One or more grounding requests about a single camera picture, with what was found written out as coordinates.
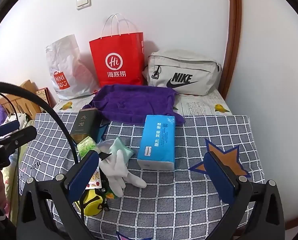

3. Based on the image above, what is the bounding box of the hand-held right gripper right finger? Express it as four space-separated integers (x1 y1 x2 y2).
204 151 286 240

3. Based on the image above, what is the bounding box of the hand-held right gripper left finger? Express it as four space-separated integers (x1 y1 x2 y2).
16 150 100 240

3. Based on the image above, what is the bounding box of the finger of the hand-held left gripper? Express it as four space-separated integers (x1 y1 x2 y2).
0 125 37 153
0 120 20 140

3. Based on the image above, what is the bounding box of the fruit print packet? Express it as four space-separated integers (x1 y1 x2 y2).
87 169 102 189

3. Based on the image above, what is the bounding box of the yellow black fabric pouch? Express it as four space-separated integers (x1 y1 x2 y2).
74 187 110 217

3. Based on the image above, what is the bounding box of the green wet wipe packet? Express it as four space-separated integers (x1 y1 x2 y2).
76 136 98 158

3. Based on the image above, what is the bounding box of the green white packet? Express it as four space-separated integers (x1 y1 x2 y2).
102 187 119 199

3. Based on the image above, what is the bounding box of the white glove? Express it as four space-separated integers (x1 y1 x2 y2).
99 149 147 197

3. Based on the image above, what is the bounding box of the light green cloth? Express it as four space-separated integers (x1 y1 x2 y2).
108 137 135 159

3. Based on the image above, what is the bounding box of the purple towel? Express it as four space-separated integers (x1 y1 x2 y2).
82 84 186 125

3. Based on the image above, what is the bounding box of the white floral cloth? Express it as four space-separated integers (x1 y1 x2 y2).
4 114 34 128

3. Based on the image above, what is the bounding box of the pastel patterned quilt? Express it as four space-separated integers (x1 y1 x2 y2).
1 152 21 225

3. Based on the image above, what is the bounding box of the patterned gift box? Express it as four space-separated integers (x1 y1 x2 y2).
35 87 52 107

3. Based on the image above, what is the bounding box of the dark green tea tin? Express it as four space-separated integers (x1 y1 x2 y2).
70 107 100 145

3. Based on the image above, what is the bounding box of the grey checkered tablecloth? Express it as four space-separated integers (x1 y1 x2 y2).
19 112 266 240

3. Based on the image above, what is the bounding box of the blue tissue pack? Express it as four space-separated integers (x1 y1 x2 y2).
137 114 176 171

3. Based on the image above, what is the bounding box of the newspaper print sheet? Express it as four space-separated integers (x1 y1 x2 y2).
52 87 232 117

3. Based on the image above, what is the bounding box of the white plastic shopping bag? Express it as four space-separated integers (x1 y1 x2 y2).
45 34 100 101

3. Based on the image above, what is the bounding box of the beige fabric waist bag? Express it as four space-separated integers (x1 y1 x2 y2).
142 49 222 96

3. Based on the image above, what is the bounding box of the red paper shopping bag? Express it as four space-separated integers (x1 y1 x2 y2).
89 13 145 87

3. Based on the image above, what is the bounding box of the black cable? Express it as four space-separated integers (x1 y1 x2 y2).
0 80 80 164

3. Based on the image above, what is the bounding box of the white wall light switch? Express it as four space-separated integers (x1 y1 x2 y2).
76 0 92 10

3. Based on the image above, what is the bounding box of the brown wooden door frame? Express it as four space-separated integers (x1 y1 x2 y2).
218 0 242 100

